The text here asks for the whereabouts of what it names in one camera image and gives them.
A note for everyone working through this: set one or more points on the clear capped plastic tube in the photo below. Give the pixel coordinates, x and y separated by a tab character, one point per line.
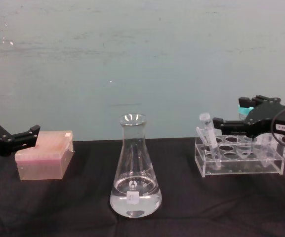
207	123

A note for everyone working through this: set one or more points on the pink translucent pipette tip box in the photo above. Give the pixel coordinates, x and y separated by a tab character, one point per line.
43	158

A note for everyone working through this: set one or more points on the teal capped small bottle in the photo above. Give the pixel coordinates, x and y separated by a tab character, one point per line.
243	110

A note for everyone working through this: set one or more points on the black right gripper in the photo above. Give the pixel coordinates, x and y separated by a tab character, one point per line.
263	118

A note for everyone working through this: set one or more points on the clear conical plastic tube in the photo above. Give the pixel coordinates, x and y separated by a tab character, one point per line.
246	152
265	161

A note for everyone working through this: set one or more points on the clear acrylic tube rack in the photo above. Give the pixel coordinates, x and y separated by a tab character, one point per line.
231	168

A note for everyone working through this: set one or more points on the black table cloth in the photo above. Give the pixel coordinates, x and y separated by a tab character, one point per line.
206	209

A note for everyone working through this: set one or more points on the clear glass conical flask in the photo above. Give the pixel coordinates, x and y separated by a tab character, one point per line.
135	172

